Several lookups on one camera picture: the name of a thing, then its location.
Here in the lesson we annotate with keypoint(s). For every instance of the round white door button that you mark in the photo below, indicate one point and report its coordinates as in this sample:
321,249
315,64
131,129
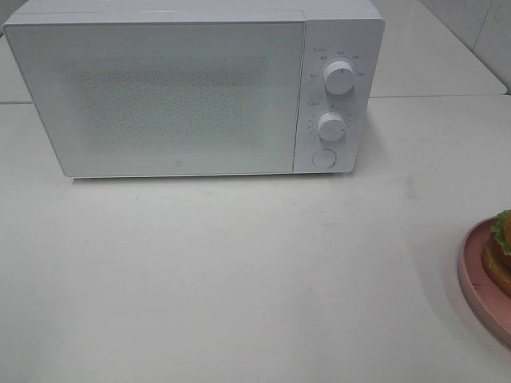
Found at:
324,158

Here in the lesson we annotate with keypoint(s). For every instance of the white dial knob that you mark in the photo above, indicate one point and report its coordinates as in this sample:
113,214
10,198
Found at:
331,126
339,77

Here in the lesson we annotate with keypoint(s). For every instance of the toy burger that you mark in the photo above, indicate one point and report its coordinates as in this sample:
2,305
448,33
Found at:
496,259

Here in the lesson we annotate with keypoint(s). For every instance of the pink plate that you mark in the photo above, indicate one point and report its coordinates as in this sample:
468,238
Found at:
487,301

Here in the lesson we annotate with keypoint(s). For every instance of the white microwave door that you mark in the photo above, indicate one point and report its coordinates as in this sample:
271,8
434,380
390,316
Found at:
165,100

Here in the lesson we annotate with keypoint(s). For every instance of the white microwave oven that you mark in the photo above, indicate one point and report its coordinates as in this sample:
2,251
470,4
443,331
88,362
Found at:
354,38

